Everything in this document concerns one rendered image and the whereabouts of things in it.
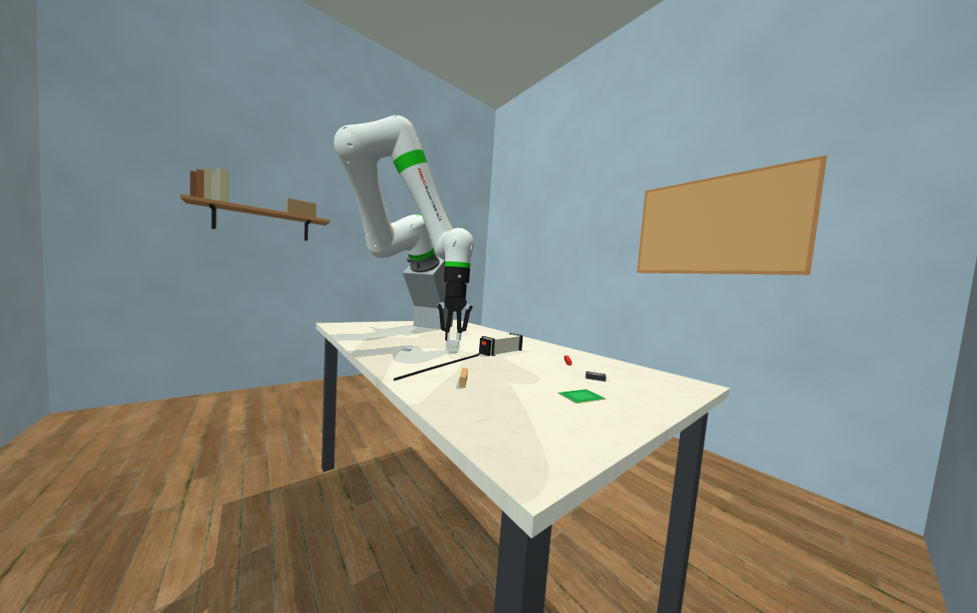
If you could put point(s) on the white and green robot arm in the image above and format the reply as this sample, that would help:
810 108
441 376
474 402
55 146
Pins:
360 147

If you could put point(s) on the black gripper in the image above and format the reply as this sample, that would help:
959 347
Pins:
455 301

